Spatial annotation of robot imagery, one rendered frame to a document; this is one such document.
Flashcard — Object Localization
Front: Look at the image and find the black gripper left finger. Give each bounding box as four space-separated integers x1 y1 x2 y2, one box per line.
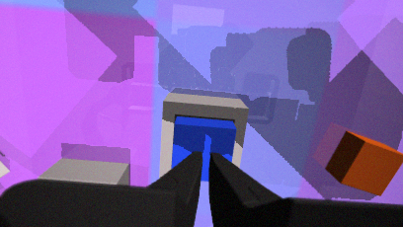
0 151 202 227

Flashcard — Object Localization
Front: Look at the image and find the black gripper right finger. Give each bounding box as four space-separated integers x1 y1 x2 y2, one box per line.
208 153 403 227

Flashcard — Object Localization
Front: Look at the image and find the orange cube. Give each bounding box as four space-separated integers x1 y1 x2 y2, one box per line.
325 131 403 196

